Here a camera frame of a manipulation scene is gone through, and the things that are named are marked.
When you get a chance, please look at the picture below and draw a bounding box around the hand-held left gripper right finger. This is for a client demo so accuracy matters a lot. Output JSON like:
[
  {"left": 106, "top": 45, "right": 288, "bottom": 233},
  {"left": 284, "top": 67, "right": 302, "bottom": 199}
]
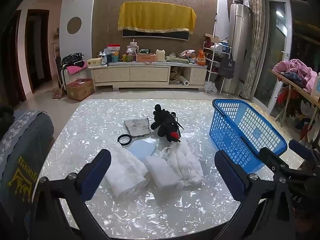
[{"left": 214, "top": 151, "right": 295, "bottom": 240}]

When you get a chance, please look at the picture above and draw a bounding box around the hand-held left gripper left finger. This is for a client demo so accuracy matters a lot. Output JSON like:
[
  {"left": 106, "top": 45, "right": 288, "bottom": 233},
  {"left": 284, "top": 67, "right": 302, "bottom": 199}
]
[{"left": 28, "top": 149, "right": 112, "bottom": 240}]

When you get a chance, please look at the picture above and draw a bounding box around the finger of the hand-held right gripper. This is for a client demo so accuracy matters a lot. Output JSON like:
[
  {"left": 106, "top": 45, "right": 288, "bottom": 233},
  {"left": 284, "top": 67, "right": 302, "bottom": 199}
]
[
  {"left": 258, "top": 147, "right": 290, "bottom": 174},
  {"left": 289, "top": 139, "right": 317, "bottom": 170}
]

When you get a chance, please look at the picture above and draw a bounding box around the white towel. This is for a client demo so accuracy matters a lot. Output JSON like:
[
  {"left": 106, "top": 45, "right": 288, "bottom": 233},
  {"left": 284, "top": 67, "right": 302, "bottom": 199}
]
[{"left": 104, "top": 144, "right": 149, "bottom": 198}]

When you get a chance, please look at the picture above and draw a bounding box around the blue plastic basket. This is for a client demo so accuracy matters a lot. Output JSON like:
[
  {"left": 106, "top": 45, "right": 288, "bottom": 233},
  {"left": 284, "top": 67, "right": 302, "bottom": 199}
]
[{"left": 209, "top": 99, "right": 288, "bottom": 174}]

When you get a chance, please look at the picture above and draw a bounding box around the white quilted cloth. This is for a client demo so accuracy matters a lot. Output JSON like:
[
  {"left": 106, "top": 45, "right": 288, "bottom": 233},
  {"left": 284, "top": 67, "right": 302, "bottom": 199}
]
[{"left": 167, "top": 140, "right": 204, "bottom": 187}]

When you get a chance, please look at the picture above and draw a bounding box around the light blue sheet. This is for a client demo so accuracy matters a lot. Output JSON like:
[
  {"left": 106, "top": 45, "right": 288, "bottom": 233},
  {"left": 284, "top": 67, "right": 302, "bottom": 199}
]
[{"left": 128, "top": 140, "right": 157, "bottom": 159}]

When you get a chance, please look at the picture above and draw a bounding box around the white sponge block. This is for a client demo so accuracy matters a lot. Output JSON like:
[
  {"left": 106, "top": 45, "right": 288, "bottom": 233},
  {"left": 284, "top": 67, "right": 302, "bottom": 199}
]
[{"left": 145, "top": 155, "right": 181, "bottom": 188}]

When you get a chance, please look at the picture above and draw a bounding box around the black plush toy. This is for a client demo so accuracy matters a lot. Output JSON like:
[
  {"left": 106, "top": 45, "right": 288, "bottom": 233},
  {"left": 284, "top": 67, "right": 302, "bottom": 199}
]
[{"left": 150, "top": 104, "right": 185, "bottom": 144}]

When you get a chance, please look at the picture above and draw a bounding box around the grey marbled square pad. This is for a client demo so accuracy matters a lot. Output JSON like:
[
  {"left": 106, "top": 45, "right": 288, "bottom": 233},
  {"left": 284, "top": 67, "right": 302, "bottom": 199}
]
[{"left": 124, "top": 118, "right": 152, "bottom": 137}]

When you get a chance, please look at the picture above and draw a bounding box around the wooden side table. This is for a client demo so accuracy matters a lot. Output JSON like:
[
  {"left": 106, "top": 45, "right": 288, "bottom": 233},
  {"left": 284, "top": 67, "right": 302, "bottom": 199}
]
[{"left": 269, "top": 69, "right": 320, "bottom": 140}]

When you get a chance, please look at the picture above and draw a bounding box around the chair with grey printed cover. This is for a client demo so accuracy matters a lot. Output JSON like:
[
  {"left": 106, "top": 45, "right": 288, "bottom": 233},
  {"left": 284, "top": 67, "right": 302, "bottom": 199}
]
[{"left": 0, "top": 109, "right": 54, "bottom": 240}]

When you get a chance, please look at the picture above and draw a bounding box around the pile of pink clothes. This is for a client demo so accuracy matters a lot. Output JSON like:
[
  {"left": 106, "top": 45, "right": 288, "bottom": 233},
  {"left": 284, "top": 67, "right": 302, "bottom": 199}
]
[{"left": 272, "top": 59, "right": 318, "bottom": 93}]

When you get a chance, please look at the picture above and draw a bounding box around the brown cardboard box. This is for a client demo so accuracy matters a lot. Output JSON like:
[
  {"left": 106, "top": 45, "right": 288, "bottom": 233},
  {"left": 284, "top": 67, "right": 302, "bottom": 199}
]
[{"left": 65, "top": 78, "right": 95, "bottom": 102}]

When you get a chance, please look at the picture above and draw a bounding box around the white plastic bag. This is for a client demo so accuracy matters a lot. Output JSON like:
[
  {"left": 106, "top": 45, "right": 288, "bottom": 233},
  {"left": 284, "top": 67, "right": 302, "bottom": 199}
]
[{"left": 205, "top": 81, "right": 218, "bottom": 93}]

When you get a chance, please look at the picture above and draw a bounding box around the black hanging bag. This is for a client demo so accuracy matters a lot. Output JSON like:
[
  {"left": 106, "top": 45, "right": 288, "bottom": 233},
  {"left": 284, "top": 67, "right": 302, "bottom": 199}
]
[{"left": 219, "top": 57, "right": 235, "bottom": 78}]

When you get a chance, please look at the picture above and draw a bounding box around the glass sliding door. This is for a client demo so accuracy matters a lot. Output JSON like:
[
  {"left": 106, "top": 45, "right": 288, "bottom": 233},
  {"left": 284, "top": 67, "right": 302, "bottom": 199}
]
[{"left": 252, "top": 0, "right": 292, "bottom": 112}]

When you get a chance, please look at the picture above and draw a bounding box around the black jacket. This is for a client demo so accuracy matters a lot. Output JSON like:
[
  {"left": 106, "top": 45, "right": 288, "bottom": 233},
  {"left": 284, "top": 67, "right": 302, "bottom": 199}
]
[{"left": 0, "top": 104, "right": 16, "bottom": 135}]

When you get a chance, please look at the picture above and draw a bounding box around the pink cloth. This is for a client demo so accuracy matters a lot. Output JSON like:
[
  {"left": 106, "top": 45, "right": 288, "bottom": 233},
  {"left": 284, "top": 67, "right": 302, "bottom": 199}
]
[{"left": 65, "top": 64, "right": 88, "bottom": 75}]

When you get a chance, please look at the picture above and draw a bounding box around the cream television cabinet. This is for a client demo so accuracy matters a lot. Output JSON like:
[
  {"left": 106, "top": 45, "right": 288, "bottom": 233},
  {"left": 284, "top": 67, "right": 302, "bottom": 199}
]
[{"left": 89, "top": 61, "right": 208, "bottom": 90}]

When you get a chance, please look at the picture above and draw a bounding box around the patterned curtain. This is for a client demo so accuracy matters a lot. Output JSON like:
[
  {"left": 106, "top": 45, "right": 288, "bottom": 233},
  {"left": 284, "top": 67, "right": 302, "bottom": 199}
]
[{"left": 241, "top": 0, "right": 265, "bottom": 99}]

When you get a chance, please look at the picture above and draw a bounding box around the white metal rack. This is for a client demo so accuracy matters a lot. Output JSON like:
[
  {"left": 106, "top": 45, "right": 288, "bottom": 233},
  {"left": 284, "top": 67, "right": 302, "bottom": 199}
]
[{"left": 202, "top": 42, "right": 232, "bottom": 83}]

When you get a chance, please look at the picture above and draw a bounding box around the standing air conditioner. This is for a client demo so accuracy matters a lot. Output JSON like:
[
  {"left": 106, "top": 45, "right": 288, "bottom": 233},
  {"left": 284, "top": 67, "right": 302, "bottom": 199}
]
[{"left": 222, "top": 2, "right": 252, "bottom": 94}]

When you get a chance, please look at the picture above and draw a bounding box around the black patterned cloth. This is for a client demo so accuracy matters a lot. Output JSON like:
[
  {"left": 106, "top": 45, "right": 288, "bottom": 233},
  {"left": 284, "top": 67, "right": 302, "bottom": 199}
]
[{"left": 62, "top": 52, "right": 84, "bottom": 65}]

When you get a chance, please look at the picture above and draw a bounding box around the orange bag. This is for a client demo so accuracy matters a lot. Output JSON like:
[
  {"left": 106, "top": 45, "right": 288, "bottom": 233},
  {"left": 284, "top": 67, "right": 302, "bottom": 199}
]
[{"left": 196, "top": 50, "right": 207, "bottom": 65}]

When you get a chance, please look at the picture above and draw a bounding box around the red and white package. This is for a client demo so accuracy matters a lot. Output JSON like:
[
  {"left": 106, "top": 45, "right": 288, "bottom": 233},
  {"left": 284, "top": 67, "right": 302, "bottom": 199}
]
[{"left": 107, "top": 44, "right": 121, "bottom": 56}]

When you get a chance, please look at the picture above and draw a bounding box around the pink storage box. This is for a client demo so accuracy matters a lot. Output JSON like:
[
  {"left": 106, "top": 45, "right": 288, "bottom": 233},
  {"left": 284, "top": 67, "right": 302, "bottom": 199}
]
[{"left": 136, "top": 53, "right": 154, "bottom": 62}]

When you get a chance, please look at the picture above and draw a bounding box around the open cardboard box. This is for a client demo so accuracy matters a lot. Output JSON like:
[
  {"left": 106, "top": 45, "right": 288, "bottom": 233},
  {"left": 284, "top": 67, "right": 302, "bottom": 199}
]
[{"left": 203, "top": 33, "right": 220, "bottom": 44}]

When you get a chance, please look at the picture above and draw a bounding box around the white cup with straw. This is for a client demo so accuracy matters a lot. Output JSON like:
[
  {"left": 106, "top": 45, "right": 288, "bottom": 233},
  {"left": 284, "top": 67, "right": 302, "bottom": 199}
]
[{"left": 127, "top": 40, "right": 139, "bottom": 53}]

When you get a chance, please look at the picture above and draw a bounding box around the white plastic jug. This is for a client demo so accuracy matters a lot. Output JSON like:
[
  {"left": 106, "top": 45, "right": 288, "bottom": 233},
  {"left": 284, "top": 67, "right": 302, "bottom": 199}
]
[{"left": 155, "top": 49, "right": 167, "bottom": 62}]

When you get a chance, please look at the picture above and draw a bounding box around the black television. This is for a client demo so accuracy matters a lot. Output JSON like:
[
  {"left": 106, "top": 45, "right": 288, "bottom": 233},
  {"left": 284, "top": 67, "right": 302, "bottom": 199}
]
[{"left": 122, "top": 29, "right": 190, "bottom": 41}]

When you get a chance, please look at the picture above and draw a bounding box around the black ring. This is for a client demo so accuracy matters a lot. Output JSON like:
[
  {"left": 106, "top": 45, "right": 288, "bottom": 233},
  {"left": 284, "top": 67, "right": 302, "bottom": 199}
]
[{"left": 117, "top": 134, "right": 133, "bottom": 147}]

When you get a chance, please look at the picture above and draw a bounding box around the black folding chair frame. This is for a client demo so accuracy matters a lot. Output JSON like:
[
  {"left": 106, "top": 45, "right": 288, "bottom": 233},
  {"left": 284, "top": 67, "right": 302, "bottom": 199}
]
[{"left": 60, "top": 65, "right": 69, "bottom": 92}]

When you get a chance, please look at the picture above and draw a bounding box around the brown wooden door frame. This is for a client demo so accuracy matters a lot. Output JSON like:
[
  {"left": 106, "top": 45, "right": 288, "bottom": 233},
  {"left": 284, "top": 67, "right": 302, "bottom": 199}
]
[{"left": 25, "top": 9, "right": 50, "bottom": 92}]

